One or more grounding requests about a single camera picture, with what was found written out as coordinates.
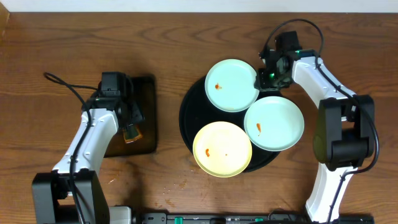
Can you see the black rectangular tray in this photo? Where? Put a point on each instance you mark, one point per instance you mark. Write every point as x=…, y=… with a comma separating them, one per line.
x=144, y=92

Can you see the light blue plate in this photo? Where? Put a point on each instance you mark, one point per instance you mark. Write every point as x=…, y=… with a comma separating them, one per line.
x=229, y=85
x=274, y=123

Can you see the light blue plate top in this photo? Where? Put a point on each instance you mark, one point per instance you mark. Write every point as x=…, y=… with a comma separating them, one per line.
x=229, y=85

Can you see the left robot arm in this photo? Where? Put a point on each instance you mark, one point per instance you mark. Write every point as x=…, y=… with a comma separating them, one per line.
x=71, y=192

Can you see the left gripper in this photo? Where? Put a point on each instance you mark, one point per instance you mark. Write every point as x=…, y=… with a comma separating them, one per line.
x=134, y=117

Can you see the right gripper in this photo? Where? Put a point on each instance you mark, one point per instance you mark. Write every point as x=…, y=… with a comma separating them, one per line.
x=262, y=83

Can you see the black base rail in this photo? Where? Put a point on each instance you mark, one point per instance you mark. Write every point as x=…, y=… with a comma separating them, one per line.
x=163, y=218

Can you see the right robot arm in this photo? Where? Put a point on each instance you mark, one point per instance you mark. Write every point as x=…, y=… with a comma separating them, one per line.
x=345, y=134

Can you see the yellow plate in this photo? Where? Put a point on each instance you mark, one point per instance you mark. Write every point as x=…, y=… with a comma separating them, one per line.
x=222, y=149

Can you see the orange green sponge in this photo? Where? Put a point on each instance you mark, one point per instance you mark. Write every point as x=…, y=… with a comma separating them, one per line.
x=132, y=133

